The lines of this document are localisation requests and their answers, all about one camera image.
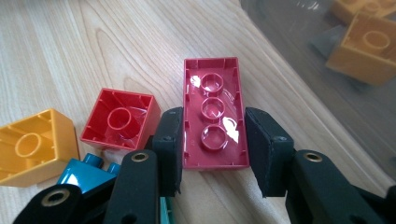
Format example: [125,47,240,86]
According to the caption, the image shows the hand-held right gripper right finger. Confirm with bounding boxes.
[245,106,295,199]

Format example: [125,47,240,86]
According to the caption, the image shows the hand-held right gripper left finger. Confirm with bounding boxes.
[152,106,185,198]

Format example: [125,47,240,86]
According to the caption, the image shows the red square toy brick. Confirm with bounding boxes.
[79,88,162,152]

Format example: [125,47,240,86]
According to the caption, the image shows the light teal toy brick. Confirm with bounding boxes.
[159,196,174,224]

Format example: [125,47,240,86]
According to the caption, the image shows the red long toy brick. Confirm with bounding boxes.
[182,56,250,171]

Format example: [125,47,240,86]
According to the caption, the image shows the blue toy brick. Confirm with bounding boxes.
[56,152,120,194]

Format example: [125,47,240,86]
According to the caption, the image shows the clear plastic storage box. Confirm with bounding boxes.
[239,0,396,181]

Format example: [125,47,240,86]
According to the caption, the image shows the orange toy brick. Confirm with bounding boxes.
[0,107,81,188]
[329,0,396,26]
[325,12,396,87]

